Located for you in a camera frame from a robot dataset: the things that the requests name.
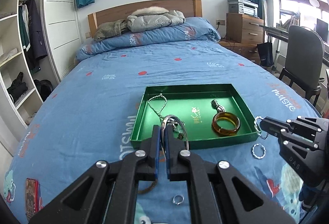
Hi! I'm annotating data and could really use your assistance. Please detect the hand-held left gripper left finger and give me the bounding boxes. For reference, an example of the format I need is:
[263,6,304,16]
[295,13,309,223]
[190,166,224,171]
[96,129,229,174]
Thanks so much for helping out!
[28,125,161,224]

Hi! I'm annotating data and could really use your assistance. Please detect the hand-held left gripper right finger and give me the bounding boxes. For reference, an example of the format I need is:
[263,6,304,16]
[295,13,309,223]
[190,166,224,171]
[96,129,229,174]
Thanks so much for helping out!
[164,126,296,224]

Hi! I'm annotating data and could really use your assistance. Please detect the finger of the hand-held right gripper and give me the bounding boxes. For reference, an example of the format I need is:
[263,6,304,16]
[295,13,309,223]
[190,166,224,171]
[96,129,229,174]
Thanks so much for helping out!
[259,115,329,137]
[265,130,323,154]

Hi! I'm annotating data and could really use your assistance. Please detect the twisted silver ring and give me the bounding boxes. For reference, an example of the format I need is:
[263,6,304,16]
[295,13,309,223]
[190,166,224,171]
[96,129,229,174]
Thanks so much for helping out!
[251,143,266,160]
[254,115,269,140]

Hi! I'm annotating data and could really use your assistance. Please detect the silver bangle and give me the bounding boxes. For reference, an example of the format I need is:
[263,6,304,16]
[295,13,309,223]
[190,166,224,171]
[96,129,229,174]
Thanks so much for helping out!
[160,114,190,150]

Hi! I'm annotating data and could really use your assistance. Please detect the silver bead chain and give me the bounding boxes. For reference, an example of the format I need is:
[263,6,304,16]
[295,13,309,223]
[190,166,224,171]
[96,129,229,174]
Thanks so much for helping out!
[147,93,168,122]

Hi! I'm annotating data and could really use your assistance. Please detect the green tray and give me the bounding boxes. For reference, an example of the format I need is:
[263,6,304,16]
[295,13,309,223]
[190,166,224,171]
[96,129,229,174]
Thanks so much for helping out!
[130,84,259,150]

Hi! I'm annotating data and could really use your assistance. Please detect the amber bangle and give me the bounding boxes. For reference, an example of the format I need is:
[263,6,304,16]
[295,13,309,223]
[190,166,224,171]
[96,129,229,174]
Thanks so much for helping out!
[211,112,241,137]

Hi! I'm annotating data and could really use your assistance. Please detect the silver link bracelet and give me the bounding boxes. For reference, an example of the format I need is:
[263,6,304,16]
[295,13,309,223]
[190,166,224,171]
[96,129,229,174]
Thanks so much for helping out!
[210,100,226,113]

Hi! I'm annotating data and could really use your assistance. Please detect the dark brown bangle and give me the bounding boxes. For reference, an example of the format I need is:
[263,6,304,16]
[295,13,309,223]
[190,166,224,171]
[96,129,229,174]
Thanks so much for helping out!
[138,180,158,195]

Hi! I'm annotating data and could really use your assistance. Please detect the black tote bag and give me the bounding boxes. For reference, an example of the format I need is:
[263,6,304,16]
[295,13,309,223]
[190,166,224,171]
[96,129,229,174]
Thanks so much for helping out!
[257,42,275,68]

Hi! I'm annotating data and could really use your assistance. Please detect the grey chair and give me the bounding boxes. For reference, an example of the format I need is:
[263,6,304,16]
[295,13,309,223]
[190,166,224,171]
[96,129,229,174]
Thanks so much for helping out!
[279,24,326,106]

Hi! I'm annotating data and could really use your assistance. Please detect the wooden nightstand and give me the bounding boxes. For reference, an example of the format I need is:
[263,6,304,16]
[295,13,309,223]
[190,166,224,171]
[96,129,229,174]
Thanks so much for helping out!
[218,40,263,65]

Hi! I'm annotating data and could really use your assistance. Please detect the desk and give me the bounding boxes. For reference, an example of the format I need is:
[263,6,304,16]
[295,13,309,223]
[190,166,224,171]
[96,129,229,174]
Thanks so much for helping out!
[259,24,292,40]

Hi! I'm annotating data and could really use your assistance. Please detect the wooden drawer cabinet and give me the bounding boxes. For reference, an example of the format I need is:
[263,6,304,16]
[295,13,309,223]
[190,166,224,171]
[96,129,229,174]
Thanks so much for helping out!
[226,13,266,45]

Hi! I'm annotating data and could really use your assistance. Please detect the computer monitor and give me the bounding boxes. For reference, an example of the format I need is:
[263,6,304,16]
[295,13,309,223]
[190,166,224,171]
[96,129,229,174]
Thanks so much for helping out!
[315,18,329,43]

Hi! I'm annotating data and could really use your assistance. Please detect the folded blue duvet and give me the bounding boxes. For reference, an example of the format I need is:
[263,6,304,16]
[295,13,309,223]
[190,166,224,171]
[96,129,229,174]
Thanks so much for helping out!
[75,17,221,61]

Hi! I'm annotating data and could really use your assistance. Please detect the grey printer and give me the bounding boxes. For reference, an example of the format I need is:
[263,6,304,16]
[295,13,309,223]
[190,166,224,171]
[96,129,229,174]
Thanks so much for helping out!
[228,0,259,18]

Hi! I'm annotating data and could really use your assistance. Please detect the red smartphone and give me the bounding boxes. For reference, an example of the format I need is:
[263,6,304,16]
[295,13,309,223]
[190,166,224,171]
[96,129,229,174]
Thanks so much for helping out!
[25,178,41,215]

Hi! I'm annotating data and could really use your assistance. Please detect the olive fleece garment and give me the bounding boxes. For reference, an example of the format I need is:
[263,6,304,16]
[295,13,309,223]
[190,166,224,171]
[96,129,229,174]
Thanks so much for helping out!
[94,19,129,42]

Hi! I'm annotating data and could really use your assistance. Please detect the grey puffer jacket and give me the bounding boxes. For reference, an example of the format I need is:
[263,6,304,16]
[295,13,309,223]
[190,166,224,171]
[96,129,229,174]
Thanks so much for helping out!
[127,9,186,33]

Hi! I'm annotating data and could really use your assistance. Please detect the wooden headboard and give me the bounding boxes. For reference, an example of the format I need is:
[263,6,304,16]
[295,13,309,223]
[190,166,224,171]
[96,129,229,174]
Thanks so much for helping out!
[88,0,203,37]

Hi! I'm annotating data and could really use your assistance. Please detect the black bag on shelf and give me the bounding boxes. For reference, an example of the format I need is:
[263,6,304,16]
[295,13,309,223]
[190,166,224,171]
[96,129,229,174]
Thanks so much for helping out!
[7,72,29,103]

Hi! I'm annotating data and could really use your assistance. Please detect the white wardrobe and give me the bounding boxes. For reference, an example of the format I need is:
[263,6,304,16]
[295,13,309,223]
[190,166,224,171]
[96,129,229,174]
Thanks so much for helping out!
[0,0,81,159]

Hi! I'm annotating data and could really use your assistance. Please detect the hanging dark clothes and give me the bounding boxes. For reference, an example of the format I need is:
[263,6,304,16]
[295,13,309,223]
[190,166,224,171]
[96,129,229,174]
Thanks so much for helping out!
[18,0,48,70]

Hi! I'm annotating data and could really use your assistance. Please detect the folded white clothes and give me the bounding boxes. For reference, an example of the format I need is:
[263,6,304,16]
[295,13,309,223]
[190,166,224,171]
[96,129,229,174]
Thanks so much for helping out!
[0,49,19,62]

